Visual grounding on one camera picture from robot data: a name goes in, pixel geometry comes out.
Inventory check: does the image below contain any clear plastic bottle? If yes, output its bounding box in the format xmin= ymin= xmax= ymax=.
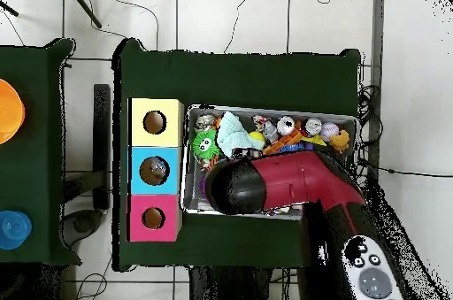
xmin=146 ymin=157 xmax=170 ymax=178

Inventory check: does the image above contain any orange plastic tray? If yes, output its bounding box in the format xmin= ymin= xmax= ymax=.
xmin=263 ymin=128 xmax=305 ymax=155

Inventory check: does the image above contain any white baseball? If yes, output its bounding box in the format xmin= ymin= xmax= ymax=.
xmin=320 ymin=121 xmax=340 ymax=142

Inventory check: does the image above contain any blue spiky toy with eyes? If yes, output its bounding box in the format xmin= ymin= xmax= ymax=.
xmin=279 ymin=142 xmax=305 ymax=153

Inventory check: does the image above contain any orange plastic bowl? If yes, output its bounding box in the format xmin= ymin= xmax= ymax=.
xmin=0 ymin=78 xmax=27 ymax=145

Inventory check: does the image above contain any dark green table cloth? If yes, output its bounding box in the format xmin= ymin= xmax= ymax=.
xmin=111 ymin=37 xmax=362 ymax=276

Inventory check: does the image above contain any blue plastic cup stack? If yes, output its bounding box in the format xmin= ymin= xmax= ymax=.
xmin=0 ymin=210 xmax=33 ymax=250

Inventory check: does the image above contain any black upright panel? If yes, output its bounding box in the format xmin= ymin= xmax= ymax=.
xmin=92 ymin=83 xmax=111 ymax=211

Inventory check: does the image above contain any dark green side-table cloth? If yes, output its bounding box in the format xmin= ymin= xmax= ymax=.
xmin=0 ymin=37 xmax=83 ymax=266

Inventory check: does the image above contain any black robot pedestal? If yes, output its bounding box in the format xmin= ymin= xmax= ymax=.
xmin=188 ymin=265 xmax=302 ymax=300

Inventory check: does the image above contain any wooden box with three holes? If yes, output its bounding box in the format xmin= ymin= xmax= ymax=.
xmin=126 ymin=96 xmax=185 ymax=243

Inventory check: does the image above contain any mint green cloth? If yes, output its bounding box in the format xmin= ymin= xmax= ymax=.
xmin=216 ymin=111 xmax=266 ymax=158

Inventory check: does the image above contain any black tripod leg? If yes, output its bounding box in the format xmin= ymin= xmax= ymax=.
xmin=65 ymin=0 xmax=103 ymax=29
xmin=0 ymin=0 xmax=19 ymax=18

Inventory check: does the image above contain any thin black floor cable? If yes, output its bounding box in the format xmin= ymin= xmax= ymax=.
xmin=357 ymin=159 xmax=453 ymax=178

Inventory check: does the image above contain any grey floor strip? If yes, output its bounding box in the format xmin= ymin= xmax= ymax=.
xmin=364 ymin=0 xmax=386 ymax=300

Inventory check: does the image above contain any black cable bundle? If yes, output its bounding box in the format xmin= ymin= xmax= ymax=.
xmin=356 ymin=83 xmax=385 ymax=181

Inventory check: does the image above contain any silver wire mesh bin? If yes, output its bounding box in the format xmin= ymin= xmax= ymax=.
xmin=180 ymin=104 xmax=360 ymax=224

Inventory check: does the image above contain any crushed silver can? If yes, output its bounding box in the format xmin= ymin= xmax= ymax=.
xmin=231 ymin=147 xmax=264 ymax=160

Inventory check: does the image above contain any green spiky toy with eyes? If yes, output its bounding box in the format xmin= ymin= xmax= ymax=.
xmin=191 ymin=128 xmax=221 ymax=160

